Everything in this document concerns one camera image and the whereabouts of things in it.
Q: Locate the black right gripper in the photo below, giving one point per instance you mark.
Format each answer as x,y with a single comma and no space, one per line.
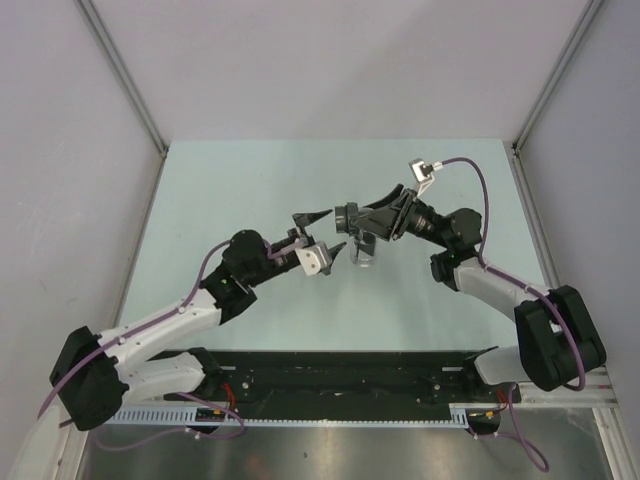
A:
378,220

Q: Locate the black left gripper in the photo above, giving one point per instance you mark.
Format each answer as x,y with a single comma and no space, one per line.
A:
302,220

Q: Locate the dark grey threaded ring nut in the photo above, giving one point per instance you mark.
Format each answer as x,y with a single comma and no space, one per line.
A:
343,216

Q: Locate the clear elbow fitting with grey nut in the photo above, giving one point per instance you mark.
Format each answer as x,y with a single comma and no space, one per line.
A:
363,244

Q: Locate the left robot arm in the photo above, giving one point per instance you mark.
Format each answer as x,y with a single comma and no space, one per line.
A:
98,373

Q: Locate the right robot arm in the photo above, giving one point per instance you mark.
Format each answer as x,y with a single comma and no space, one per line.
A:
557,341

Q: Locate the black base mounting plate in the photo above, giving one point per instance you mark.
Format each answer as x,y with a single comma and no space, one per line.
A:
360,378

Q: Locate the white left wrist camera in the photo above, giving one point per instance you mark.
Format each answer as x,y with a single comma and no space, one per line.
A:
311,259

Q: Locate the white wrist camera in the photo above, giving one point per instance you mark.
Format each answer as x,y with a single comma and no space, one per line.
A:
311,259
424,174

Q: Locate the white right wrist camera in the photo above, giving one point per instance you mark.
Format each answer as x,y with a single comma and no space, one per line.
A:
424,174

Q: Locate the right aluminium frame post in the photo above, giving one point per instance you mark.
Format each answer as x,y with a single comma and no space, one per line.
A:
567,55

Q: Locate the aluminium frame post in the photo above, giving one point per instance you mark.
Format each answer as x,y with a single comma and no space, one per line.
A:
567,55
99,31

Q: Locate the white slotted cable duct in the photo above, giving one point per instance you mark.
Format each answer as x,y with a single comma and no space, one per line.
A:
340,414

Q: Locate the left aluminium frame post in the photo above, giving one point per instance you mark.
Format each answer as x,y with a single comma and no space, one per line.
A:
99,31

